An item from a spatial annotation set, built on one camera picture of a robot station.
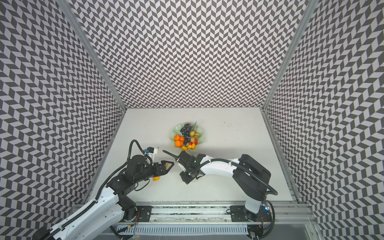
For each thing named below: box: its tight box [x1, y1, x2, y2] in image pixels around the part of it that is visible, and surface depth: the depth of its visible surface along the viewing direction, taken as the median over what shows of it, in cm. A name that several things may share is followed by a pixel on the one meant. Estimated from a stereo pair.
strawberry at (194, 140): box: [190, 137, 198, 145], surface depth 98 cm
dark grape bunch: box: [180, 121, 192, 146], surface depth 98 cm
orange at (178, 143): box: [174, 140, 184, 148], surface depth 95 cm
